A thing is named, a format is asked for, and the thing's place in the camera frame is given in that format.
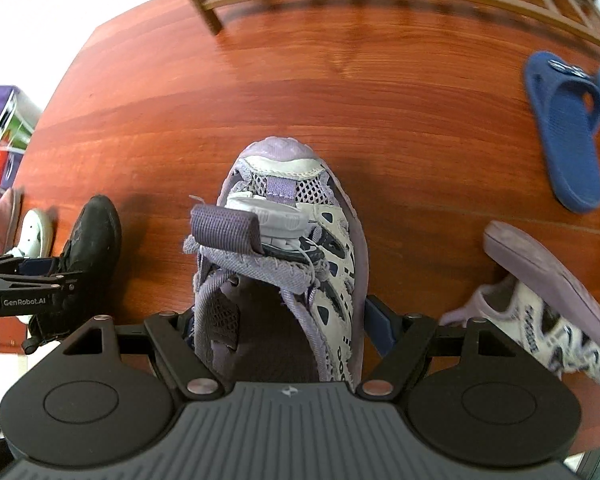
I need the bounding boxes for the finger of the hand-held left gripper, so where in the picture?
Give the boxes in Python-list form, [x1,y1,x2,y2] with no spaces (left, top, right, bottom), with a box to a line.
[0,255,66,283]

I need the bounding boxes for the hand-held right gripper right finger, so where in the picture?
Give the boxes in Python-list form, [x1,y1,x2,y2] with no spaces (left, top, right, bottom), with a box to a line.
[356,296,526,400]

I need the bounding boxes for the mint green clog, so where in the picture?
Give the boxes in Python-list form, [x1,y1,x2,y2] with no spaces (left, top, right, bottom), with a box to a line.
[19,208,54,261]

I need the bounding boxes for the purple mesh sneaker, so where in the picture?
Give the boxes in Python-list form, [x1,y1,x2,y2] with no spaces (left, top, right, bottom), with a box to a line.
[182,136,371,392]
[439,220,600,388]

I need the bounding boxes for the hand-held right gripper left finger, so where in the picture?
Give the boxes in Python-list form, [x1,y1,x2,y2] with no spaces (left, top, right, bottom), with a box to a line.
[62,310,226,400]

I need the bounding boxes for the black boot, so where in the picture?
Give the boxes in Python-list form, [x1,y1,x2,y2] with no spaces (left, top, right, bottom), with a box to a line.
[22,195,122,356]

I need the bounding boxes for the pink fuzzy shoe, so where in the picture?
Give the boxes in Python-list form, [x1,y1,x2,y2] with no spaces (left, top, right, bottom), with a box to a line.
[0,187,25,258]

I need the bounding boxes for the white printed plastic bag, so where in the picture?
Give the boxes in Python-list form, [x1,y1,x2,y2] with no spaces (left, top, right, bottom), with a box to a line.
[0,84,45,196]

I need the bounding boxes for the wooden shoe rack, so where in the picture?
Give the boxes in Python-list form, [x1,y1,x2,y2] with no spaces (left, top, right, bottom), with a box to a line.
[165,0,600,58]

